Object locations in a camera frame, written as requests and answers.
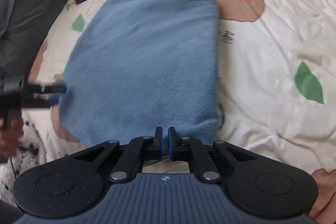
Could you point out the person's bare leg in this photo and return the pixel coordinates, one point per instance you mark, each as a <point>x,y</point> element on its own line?
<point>324,187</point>

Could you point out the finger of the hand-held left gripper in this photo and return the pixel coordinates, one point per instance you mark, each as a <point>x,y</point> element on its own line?
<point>51,102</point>
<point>47,89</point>

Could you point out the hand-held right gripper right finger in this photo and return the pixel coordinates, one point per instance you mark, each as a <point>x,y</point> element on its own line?
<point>171,144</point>

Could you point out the light blue denim pants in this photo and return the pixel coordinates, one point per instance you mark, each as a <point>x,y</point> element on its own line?
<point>144,56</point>

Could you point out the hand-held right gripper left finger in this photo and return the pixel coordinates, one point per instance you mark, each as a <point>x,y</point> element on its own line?
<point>158,144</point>

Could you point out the person's left hand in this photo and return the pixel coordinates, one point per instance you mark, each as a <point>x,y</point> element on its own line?
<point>8,137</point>

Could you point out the spotted white plush blanket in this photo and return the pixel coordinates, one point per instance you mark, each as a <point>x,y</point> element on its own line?
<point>31,153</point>

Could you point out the cream bear printed blanket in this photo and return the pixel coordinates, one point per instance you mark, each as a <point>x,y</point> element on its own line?
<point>262,56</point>

